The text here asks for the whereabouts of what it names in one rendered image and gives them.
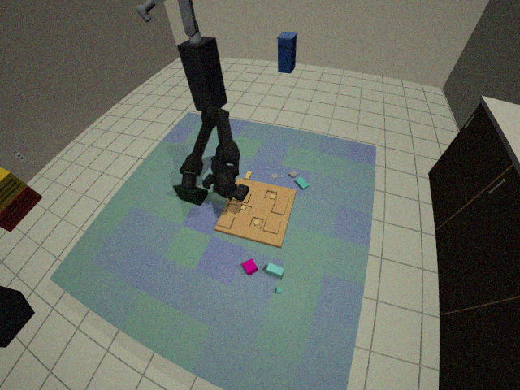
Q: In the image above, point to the magenta cube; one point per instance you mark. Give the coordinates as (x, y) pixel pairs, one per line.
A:
(250, 267)

